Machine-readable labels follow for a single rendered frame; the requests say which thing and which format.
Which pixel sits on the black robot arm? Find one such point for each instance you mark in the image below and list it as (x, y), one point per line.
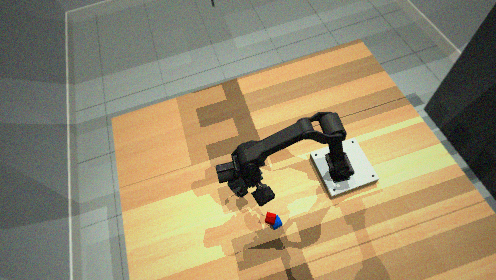
(249, 156)

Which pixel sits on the red cube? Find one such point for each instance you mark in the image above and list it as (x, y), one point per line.
(270, 218)

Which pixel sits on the blue cube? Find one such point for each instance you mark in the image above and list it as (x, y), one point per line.
(278, 223)

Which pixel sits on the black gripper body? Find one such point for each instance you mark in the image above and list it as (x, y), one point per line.
(264, 193)

